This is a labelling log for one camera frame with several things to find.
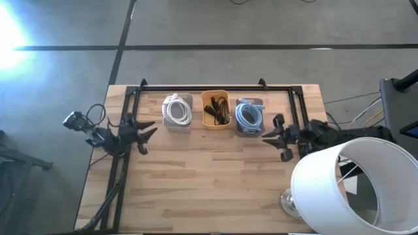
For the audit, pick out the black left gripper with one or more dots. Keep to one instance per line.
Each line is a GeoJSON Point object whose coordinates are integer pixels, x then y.
{"type": "Point", "coordinates": [129, 133]}

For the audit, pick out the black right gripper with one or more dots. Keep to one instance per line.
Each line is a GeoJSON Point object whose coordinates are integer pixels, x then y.
{"type": "Point", "coordinates": [290, 136]}

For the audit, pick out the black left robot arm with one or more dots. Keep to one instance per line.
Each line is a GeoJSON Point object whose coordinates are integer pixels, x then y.
{"type": "Point", "coordinates": [101, 137]}

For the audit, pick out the grey plastic bin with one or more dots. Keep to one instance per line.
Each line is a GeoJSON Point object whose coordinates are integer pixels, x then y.
{"type": "Point", "coordinates": [187, 127]}
{"type": "Point", "coordinates": [259, 134]}

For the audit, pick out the yellow plastic bin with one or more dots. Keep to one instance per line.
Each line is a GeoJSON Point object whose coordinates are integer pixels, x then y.
{"type": "Point", "coordinates": [205, 122]}

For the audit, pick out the clear glass lamp base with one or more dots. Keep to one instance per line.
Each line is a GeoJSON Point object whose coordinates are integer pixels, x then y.
{"type": "Point", "coordinates": [289, 202]}

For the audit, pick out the white lamp shade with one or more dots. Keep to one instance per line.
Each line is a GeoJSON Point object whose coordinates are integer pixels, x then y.
{"type": "Point", "coordinates": [320, 196]}

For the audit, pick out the black floor stand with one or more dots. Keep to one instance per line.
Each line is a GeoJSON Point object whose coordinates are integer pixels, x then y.
{"type": "Point", "coordinates": [29, 160]}

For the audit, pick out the black cabinet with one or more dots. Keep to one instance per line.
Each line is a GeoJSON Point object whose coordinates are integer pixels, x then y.
{"type": "Point", "coordinates": [395, 107]}

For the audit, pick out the dark tablet screen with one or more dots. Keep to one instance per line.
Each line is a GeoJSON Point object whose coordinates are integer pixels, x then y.
{"type": "Point", "coordinates": [411, 130]}

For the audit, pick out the black pole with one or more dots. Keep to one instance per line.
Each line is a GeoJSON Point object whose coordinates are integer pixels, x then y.
{"type": "Point", "coordinates": [406, 81]}

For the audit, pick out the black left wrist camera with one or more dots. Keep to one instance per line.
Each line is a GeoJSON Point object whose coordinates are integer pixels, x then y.
{"type": "Point", "coordinates": [142, 149]}

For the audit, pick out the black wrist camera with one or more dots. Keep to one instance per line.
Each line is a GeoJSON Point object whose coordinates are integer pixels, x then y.
{"type": "Point", "coordinates": [286, 155]}
{"type": "Point", "coordinates": [142, 149]}

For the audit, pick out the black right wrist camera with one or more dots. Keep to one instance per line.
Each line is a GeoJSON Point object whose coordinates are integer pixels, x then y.
{"type": "Point", "coordinates": [286, 155]}

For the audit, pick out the black metal table frame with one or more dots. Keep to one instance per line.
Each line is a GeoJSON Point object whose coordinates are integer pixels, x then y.
{"type": "Point", "coordinates": [212, 88]}

